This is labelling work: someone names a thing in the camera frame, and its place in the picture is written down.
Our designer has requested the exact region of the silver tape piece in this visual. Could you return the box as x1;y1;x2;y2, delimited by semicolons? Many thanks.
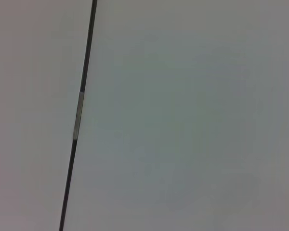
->
73;91;85;141

